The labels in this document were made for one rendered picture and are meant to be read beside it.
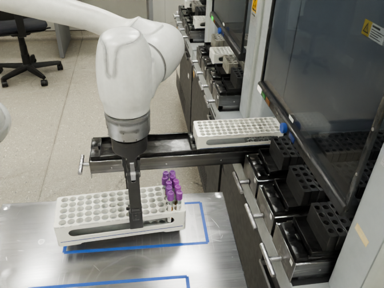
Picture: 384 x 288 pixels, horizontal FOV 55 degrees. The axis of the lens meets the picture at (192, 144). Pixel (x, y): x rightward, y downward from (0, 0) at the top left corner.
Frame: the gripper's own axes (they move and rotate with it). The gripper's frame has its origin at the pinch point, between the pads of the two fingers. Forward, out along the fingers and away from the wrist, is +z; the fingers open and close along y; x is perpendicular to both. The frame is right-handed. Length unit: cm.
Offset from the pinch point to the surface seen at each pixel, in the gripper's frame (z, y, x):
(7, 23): 37, -278, -88
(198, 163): 13.3, -29.8, 23.1
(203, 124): 3.9, -38.9, 26.5
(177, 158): 10.4, -30.2, 15.9
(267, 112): 3, -43, 51
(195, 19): 3, -158, 50
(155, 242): 8.4, 5.1, 4.2
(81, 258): 8.5, 6.7, -13.1
